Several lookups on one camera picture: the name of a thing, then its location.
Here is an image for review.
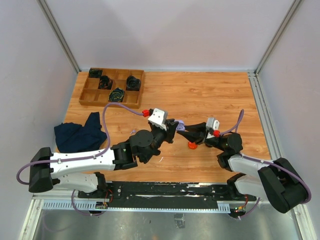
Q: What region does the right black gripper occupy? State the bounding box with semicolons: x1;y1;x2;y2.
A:
177;122;226;152

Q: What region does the purple earbud charging case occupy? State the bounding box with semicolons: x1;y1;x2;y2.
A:
176;120;186;132

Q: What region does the orange earbud charging case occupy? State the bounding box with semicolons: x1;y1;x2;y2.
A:
187;141;198;150

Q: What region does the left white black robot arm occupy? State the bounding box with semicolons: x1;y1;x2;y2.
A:
28;118;179;198

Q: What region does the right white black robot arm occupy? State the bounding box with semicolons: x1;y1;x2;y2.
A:
177;118;312;213

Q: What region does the wooden compartment tray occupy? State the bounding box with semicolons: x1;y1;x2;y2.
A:
79;67;145;109

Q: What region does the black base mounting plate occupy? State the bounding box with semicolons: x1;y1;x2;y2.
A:
76;181;256;210

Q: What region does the dark blue cloth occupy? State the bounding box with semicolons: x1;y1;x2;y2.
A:
54;112;107;153

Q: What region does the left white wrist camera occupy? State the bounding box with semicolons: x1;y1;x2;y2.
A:
147;108;168;131

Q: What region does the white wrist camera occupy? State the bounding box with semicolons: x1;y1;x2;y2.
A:
147;108;168;131
205;117;220;131

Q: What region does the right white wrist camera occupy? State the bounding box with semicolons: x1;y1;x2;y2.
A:
205;117;220;131

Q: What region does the black yellow coiled cable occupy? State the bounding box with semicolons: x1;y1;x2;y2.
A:
108;87;126;103

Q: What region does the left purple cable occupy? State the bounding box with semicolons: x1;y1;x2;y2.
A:
16;102;150;217

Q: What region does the purple cable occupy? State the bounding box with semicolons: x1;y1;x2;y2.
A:
212;108;312;221
16;102;150;217

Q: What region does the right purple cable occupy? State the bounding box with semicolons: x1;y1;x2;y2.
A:
212;108;312;221

